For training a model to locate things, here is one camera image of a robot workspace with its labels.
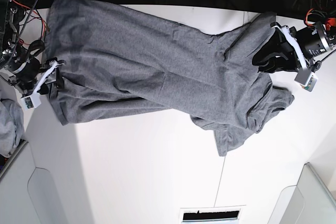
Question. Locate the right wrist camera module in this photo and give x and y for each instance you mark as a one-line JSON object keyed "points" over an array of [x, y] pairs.
{"points": [[31, 101]]}

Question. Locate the dark grey t-shirt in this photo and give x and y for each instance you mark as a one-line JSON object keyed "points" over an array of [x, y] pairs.
{"points": [[119, 62]]}

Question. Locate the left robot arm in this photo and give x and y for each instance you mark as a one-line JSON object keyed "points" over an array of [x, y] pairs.
{"points": [[320, 11]]}

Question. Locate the white table cable slot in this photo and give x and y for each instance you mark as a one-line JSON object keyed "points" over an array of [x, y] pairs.
{"points": [[211, 215]]}

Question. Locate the light grey clothes pile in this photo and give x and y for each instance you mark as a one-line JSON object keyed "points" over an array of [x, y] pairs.
{"points": [[12, 126]]}

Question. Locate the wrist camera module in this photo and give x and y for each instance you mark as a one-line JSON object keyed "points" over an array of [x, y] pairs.
{"points": [[307, 79], [31, 101]]}

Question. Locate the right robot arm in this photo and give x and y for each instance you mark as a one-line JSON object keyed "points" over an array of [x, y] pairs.
{"points": [[14, 18]]}

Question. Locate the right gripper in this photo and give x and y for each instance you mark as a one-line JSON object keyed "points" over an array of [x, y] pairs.
{"points": [[32, 75]]}

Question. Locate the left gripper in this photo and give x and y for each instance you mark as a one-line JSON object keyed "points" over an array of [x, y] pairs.
{"points": [[290, 50]]}

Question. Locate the right white bin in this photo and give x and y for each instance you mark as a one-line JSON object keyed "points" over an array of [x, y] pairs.
{"points": [[309, 201]]}

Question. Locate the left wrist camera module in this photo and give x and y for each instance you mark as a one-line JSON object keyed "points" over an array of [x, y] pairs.
{"points": [[307, 79]]}

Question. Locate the left white bin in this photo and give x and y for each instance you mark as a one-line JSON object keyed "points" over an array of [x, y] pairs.
{"points": [[29, 193]]}

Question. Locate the white bin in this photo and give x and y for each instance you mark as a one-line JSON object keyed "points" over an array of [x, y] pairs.
{"points": [[309, 201], [29, 193]]}

